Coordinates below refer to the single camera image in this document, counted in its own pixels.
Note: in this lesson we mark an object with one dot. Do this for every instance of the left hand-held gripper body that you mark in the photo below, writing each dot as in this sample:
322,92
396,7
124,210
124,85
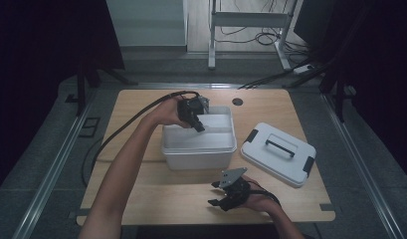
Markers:
191,108

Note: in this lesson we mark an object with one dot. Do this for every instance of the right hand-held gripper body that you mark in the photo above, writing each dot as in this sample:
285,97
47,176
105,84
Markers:
239,194

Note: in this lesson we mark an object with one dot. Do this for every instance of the white plastic storage box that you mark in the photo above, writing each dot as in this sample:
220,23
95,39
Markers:
197,161

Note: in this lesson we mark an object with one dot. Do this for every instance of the person's left hand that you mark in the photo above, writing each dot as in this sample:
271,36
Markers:
167,113

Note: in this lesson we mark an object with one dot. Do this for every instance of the person's right hand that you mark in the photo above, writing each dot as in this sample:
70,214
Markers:
262,202

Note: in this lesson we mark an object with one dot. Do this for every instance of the white box insert tray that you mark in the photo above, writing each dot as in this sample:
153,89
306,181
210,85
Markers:
217,139

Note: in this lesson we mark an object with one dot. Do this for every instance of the black table grommet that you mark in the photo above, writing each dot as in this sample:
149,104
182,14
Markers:
237,102

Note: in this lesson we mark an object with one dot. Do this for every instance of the white cabinet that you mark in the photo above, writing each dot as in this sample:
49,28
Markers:
146,23

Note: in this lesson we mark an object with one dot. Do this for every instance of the floor socket plate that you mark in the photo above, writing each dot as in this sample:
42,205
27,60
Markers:
89,127

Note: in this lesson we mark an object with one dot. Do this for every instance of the white metal stand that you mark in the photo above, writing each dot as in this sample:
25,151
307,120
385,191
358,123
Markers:
247,19

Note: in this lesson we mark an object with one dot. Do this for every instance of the black stand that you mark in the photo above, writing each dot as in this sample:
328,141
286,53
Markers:
81,89

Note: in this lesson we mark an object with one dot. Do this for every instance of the white power strip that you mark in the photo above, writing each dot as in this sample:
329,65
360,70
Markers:
302,68

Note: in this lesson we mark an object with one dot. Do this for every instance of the dark curtain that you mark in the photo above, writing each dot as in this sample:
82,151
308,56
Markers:
35,66
380,66

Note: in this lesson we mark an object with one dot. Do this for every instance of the metal floor rail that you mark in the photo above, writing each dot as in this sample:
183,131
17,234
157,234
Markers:
360,162
55,169

